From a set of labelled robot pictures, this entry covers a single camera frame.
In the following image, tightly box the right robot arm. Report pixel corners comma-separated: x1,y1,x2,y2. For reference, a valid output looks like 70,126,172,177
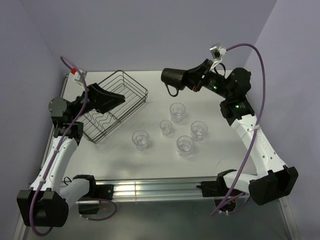
181,59,299,206

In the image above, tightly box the dark brown mug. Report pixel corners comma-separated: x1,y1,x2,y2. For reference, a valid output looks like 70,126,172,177
160,68,186,97

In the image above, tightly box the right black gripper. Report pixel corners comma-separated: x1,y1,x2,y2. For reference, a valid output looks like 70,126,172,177
175,58,233,100

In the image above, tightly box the clear glass back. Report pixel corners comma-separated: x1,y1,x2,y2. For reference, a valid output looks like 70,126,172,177
169,102,186,123

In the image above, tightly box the purple cable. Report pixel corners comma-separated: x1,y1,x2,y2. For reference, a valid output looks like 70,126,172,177
29,56,118,236
210,43,266,217

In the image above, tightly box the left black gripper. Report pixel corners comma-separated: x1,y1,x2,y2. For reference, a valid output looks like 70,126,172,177
70,83,125,121

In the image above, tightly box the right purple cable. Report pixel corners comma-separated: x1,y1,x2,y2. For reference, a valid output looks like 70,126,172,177
210,43,266,217

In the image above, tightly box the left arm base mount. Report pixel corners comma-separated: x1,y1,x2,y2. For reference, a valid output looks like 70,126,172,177
78,184,114,215

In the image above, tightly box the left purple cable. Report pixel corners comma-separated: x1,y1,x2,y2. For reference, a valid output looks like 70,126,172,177
29,56,118,236

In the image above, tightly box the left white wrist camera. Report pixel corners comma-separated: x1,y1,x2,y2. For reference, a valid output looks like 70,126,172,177
70,67,88,89

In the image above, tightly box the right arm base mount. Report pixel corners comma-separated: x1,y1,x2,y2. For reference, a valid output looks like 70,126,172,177
196,180,229,198

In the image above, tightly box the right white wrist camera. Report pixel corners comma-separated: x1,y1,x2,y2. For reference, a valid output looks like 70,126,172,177
209,43,227,71

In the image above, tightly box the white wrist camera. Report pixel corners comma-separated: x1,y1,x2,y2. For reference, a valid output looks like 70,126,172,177
70,67,88,89
209,43,227,71

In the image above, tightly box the aluminium mounting rail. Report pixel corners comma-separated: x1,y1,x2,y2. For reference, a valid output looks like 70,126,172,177
56,176,258,202

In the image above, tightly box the black wire dish rack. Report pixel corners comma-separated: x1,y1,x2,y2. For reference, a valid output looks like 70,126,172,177
80,70,148,144

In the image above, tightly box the small clear glass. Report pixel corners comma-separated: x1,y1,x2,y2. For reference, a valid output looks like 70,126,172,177
159,120,173,135

